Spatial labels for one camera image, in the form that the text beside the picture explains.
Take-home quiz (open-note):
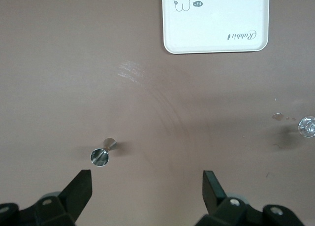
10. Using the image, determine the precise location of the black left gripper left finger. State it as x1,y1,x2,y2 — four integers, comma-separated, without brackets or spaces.
33,169,93,226

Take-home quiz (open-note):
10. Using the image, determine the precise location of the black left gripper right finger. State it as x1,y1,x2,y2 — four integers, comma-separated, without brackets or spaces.
196,170,248,226

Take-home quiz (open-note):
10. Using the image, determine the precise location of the steel double jigger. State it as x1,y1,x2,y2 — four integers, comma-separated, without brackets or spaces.
90,137,118,167

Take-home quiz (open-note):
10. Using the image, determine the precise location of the clear wine glass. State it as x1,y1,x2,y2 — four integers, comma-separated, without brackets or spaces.
298,116,315,138

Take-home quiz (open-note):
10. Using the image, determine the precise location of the white rabbit print tray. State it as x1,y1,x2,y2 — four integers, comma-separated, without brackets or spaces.
162,0,270,55

